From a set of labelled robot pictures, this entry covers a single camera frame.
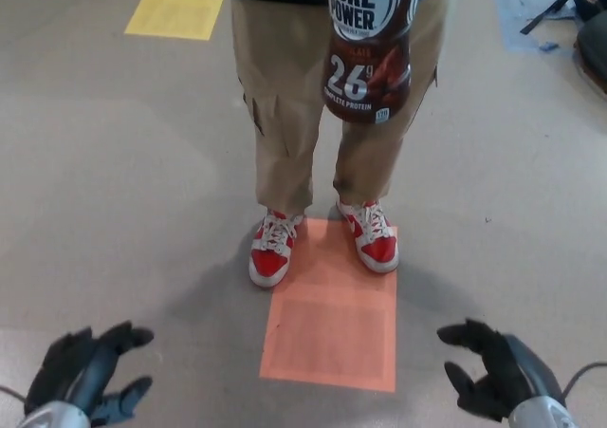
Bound person's right red white sneaker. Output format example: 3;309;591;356
248;208;304;289

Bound grey right wrist cable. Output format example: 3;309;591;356
561;362;607;399

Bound khaki cargo pants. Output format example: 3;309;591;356
230;0;451;215

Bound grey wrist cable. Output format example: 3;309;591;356
561;362;607;399
0;385;28;408

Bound brown protein shake bottle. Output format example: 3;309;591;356
322;0;418;126

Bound person's red white sneaker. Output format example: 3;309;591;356
248;208;304;289
336;199;400;274

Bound dark olive round seat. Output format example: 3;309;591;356
574;19;607;92

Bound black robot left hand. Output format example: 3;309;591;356
23;321;156;422

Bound person's left red white sneaker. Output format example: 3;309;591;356
336;199;400;274

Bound yellow floor sheet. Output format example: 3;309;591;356
123;0;229;42

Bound blue floor sheet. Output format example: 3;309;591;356
492;0;582;54

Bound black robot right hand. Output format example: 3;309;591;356
436;318;568;423

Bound grey left wrist cable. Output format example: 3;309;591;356
0;385;28;408

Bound orange floor sheet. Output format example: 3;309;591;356
258;216;399;394

